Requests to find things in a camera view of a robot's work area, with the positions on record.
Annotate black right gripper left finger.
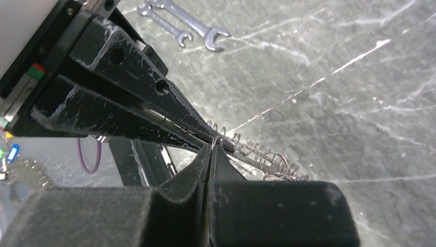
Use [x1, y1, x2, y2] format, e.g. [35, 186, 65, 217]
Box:
[1, 145, 211, 246]

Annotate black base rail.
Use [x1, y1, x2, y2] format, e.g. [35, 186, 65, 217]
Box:
[108, 139, 177, 187]

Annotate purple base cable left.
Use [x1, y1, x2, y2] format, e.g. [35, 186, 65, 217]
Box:
[76, 137, 103, 175]

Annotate steel ring disc with keyrings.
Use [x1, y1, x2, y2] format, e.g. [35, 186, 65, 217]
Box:
[207, 120, 310, 182]

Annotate loose coloured key tags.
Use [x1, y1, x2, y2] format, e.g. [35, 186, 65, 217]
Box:
[1, 132, 21, 181]

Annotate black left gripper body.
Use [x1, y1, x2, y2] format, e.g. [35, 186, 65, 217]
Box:
[1, 1, 159, 137]

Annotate large silver wrench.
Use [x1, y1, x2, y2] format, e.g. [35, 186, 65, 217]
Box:
[150, 0, 230, 51]

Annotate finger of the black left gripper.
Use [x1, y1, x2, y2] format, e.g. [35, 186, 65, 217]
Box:
[30, 76, 205, 152]
[68, 17, 235, 152]

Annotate small silver wrench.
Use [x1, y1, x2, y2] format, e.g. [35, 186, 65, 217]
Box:
[136, 1, 194, 47]

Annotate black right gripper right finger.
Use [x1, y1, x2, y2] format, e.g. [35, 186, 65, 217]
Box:
[208, 146, 360, 246]

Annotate bag of coloured key tags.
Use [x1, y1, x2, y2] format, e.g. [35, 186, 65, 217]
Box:
[9, 159, 56, 189]

